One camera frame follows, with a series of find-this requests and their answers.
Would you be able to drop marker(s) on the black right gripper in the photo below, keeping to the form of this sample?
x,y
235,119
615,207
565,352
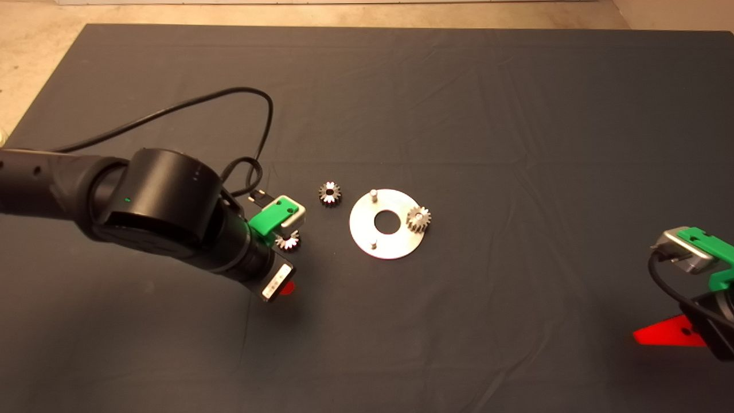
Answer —
x,y
717,327

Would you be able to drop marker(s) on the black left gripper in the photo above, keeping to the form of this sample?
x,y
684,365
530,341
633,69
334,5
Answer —
x,y
258,261

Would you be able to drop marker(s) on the small steel planetary gear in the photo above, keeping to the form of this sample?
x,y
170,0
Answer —
x,y
330,201
289,244
414,225

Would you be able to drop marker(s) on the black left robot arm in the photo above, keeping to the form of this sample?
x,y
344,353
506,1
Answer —
x,y
160,201

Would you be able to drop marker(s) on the round metal carrier plate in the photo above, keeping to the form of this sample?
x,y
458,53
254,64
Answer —
x,y
367,229

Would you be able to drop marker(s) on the dark grey table cloth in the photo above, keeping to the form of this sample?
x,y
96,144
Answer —
x,y
459,86

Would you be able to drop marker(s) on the green left camera mount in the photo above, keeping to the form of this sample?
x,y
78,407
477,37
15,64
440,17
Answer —
x,y
266,221

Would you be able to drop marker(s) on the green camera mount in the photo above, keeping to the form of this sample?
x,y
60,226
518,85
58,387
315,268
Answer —
x,y
711,244
266,221

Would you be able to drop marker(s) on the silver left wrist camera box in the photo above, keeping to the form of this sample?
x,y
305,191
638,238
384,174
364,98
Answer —
x,y
298,213

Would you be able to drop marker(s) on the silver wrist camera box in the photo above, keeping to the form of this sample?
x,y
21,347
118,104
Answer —
x,y
679,252
298,213

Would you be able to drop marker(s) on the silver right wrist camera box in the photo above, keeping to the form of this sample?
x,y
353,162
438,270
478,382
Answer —
x,y
679,252

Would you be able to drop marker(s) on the green right camera mount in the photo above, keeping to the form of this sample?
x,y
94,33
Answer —
x,y
711,244

